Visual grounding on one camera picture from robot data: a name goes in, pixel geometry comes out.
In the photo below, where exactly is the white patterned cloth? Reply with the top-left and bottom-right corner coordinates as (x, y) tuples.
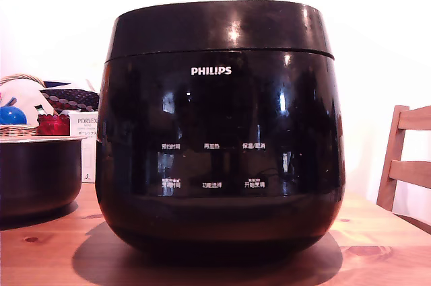
(0, 80), (57, 126)

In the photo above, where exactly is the red glass jar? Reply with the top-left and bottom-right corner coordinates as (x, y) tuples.
(36, 114), (70, 137)

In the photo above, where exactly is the wooden chair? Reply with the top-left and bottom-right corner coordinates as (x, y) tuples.
(376, 104), (431, 227)

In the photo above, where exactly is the white Porlex box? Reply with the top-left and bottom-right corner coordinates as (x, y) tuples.
(68, 110), (100, 184)

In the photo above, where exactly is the wicker basket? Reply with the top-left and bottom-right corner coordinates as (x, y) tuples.
(0, 73), (46, 139)

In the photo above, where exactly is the blue ball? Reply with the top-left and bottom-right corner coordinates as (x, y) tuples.
(0, 105), (28, 126)

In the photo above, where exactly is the black Philips rice cooker body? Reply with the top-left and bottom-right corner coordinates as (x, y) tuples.
(94, 48), (346, 261)

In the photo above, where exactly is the black rice cooker lid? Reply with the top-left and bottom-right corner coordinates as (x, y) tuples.
(104, 0), (335, 63)

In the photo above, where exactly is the dark polka dot cloth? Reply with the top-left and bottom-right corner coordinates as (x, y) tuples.
(39, 87), (101, 114)

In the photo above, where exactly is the dark metal inner pot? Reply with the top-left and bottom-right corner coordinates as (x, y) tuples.
(0, 135), (84, 219)

